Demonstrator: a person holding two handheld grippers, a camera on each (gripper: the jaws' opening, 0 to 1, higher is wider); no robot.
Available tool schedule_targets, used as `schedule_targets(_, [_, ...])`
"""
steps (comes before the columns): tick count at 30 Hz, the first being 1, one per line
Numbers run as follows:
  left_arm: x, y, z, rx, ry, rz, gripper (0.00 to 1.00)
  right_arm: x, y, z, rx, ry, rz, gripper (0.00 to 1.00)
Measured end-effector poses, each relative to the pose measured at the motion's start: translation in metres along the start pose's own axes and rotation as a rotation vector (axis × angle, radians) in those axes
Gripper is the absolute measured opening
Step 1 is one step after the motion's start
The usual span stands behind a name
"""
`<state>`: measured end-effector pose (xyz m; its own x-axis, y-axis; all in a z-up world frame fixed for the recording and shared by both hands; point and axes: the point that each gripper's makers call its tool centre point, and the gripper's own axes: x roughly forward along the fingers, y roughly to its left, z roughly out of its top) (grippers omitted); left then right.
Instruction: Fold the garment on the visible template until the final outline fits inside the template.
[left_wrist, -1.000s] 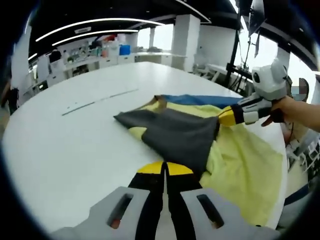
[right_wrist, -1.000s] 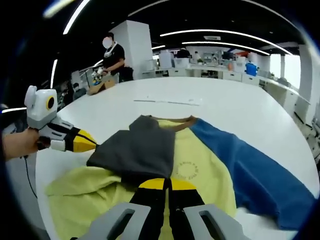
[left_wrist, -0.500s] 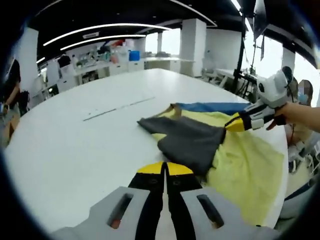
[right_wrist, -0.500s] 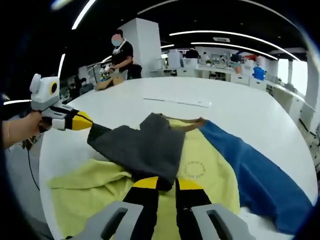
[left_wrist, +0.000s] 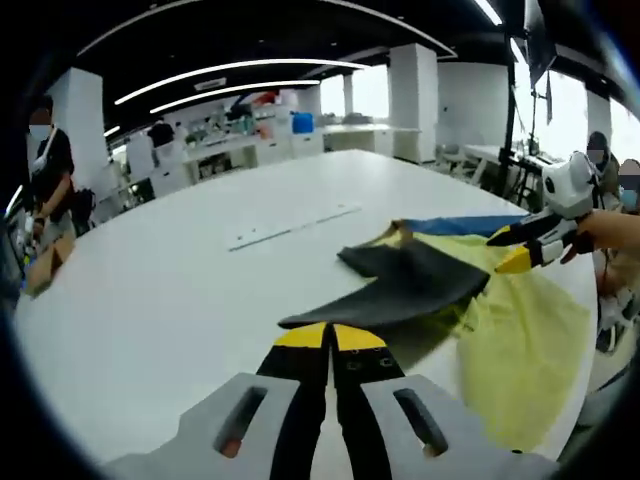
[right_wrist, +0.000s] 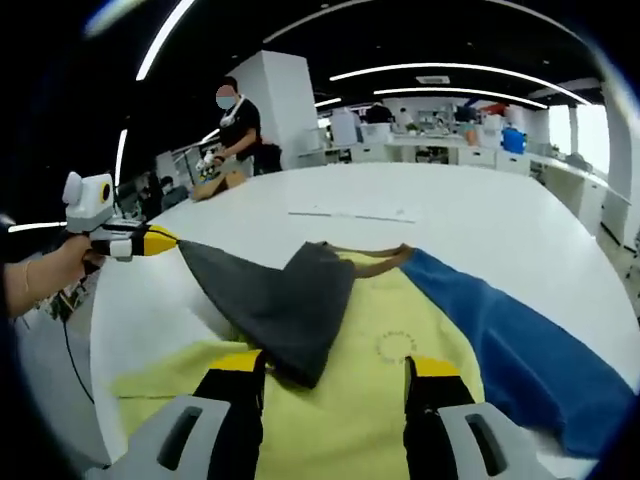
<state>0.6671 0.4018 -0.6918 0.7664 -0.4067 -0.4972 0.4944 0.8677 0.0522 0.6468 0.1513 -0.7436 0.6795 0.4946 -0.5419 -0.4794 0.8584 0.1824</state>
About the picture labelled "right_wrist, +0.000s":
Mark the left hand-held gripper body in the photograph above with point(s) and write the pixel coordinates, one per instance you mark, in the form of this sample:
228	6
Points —
87	205

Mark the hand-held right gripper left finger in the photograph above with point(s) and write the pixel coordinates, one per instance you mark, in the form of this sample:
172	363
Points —
235	425

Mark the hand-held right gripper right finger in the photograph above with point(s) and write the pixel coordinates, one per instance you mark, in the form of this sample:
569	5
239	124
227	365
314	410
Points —
430	430

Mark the yellow blue grey garment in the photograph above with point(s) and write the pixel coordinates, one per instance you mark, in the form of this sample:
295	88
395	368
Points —
360	350

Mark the clear template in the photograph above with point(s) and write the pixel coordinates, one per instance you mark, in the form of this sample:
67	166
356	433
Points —
350	215

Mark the person's left hand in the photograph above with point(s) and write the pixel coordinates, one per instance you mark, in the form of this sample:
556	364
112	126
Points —
62	267

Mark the white ceiling light strip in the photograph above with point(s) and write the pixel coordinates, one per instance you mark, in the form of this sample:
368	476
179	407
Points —
160	42
460	89
121	155
450	65

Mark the cardboard box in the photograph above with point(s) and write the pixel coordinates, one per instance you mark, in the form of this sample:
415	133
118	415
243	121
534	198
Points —
220	186

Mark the white square column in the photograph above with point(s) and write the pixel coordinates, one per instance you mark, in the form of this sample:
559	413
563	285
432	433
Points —
285	110

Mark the white counter cabinets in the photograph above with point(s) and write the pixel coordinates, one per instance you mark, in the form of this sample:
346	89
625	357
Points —
510	162

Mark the blue plastic bin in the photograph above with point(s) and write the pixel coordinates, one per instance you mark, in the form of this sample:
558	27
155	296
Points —
513	140

